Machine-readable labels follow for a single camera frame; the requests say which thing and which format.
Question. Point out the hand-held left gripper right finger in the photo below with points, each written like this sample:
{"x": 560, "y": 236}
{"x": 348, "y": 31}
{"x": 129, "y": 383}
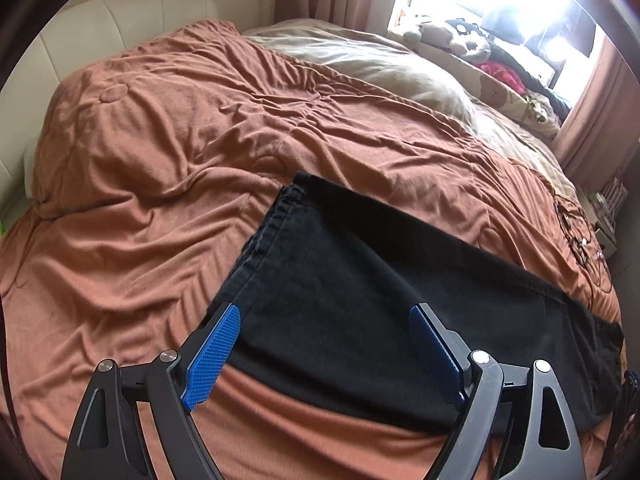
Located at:
{"x": 435, "y": 350}

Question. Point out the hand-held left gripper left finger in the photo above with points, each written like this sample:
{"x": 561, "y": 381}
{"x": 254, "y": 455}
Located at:
{"x": 212, "y": 355}

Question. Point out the black pants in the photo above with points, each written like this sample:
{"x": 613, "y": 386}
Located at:
{"x": 350, "y": 285}

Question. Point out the brown blanket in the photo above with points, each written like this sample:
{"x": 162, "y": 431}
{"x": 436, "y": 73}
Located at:
{"x": 175, "y": 160}

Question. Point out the bear printed cushion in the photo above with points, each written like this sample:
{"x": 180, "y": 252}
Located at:
{"x": 530, "y": 105}

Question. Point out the red cloth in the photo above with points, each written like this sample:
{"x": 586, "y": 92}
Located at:
{"x": 502, "y": 77}

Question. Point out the black cloth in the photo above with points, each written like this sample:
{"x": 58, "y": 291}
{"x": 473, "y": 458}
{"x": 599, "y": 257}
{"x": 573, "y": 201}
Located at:
{"x": 545, "y": 87}

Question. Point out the black and white plush toy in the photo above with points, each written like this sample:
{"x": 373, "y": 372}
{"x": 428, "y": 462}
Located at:
{"x": 472, "y": 44}

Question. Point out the cream leather headboard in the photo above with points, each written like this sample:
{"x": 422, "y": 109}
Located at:
{"x": 125, "y": 15}

